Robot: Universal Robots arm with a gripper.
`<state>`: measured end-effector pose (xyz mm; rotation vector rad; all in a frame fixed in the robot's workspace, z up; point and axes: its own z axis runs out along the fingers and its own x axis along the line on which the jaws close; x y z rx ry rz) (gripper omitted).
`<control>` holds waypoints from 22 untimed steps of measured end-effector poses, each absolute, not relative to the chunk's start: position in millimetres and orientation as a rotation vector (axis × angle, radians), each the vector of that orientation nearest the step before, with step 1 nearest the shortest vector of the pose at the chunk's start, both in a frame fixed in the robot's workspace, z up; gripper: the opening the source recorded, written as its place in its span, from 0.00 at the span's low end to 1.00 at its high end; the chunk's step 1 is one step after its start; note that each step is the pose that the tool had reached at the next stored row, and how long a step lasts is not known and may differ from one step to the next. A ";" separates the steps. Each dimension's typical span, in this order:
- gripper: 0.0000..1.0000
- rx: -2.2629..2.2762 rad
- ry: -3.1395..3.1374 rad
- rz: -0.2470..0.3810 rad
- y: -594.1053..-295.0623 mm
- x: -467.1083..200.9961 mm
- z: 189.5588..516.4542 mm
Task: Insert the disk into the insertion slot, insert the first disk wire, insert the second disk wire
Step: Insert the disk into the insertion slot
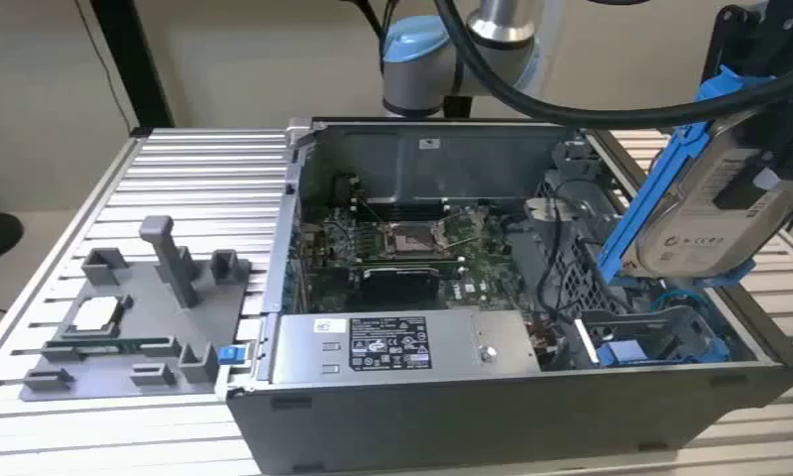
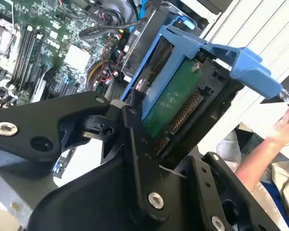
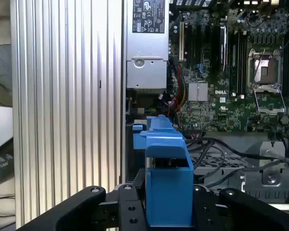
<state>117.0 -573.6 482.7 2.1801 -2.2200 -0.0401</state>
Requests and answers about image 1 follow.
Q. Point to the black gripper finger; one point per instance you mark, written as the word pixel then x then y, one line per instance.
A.
pixel 744 191

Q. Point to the hard disk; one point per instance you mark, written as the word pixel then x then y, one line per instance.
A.
pixel 693 233

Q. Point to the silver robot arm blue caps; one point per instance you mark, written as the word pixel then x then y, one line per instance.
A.
pixel 422 74

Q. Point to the black RAM slot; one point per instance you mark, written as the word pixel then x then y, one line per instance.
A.
pixel 396 209

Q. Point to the grey metal drive cage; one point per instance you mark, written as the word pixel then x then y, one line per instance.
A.
pixel 554 238

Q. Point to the green motherboard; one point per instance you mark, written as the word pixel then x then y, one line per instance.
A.
pixel 476 253

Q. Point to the CPU socket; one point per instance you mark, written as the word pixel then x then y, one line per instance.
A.
pixel 406 240

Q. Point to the black graphics card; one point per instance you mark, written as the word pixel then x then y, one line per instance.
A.
pixel 396 285

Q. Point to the open black PC case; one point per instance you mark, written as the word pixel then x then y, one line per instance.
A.
pixel 436 431

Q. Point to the silver power supply unit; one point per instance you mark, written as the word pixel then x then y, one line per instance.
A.
pixel 304 347

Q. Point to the small blue clip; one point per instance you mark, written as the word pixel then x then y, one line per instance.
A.
pixel 229 355

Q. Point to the grey parts rack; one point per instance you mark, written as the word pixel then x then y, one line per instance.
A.
pixel 172 307

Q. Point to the green RAM stick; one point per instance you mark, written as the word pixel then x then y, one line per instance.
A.
pixel 125 345

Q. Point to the silver CPU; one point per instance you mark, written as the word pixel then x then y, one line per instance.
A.
pixel 97 315

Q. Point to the black frame post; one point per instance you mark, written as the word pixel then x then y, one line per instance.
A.
pixel 134 59

